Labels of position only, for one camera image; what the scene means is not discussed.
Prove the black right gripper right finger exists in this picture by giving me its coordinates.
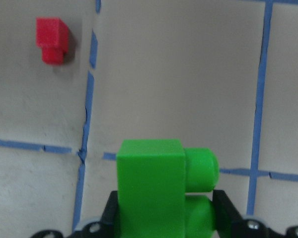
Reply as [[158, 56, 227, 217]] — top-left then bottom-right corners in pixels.
[[212, 189, 271, 238]]

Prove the brown paper table cover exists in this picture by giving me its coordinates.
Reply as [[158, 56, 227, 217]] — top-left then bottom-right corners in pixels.
[[0, 0, 298, 238]]

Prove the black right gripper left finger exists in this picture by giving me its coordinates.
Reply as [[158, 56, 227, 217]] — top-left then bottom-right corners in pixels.
[[74, 191, 118, 238]]

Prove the red toy block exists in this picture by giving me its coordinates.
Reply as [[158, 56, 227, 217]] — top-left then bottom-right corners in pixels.
[[36, 17, 69, 65]]

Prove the green toy block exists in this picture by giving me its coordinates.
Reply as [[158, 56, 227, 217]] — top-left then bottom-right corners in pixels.
[[116, 139, 219, 238]]

